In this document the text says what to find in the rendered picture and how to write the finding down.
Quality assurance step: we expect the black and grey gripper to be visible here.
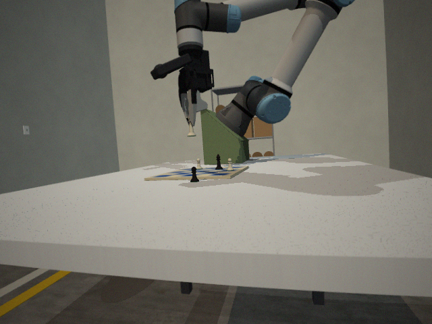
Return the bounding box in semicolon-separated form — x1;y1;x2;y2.
178;44;215;126

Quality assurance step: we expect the blue and cream chessboard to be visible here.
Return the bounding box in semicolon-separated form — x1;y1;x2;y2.
144;166;249;181

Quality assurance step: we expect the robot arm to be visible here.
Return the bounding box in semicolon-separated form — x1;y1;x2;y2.
151;0;354;137

